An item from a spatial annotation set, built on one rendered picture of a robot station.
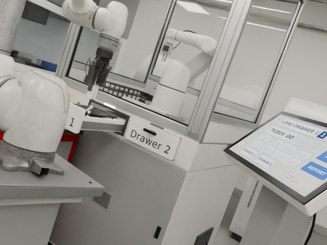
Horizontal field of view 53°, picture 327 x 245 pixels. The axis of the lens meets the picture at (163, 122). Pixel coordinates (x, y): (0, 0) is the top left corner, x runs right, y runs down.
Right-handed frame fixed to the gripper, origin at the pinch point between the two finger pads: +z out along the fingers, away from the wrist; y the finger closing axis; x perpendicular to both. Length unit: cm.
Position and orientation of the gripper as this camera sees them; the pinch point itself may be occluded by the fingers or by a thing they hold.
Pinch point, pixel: (92, 92)
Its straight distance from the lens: 153.5
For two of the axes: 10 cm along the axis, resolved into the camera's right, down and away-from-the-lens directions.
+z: -3.3, 9.4, 1.2
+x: -8.1, -3.4, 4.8
